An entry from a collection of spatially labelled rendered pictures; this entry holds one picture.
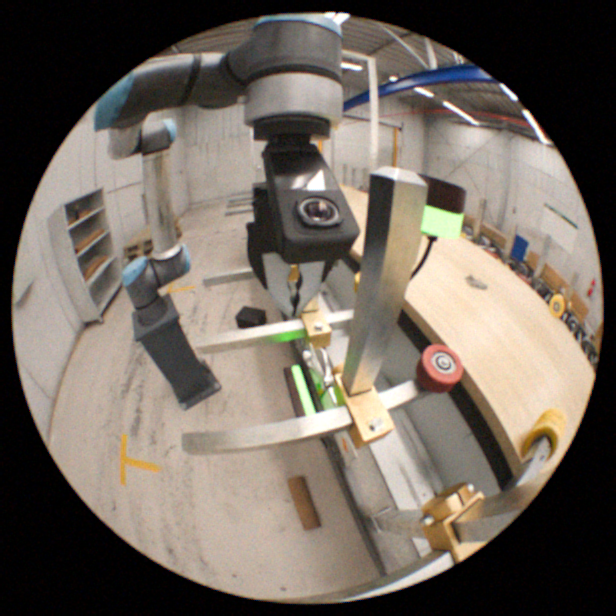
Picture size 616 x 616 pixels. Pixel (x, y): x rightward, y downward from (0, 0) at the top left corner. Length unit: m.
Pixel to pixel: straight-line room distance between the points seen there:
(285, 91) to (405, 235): 0.15
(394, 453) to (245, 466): 0.82
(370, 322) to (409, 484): 0.46
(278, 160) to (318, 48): 0.12
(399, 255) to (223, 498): 1.21
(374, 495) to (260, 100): 0.57
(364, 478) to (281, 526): 0.77
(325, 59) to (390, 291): 0.22
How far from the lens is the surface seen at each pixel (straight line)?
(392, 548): 0.50
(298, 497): 1.07
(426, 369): 0.34
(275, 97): 0.18
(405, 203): 0.17
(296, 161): 0.17
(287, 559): 1.22
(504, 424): 0.39
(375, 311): 0.20
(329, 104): 0.19
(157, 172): 0.84
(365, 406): 0.32
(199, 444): 0.33
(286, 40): 0.22
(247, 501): 1.19
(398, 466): 0.57
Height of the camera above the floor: 1.15
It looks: 38 degrees down
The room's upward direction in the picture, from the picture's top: straight up
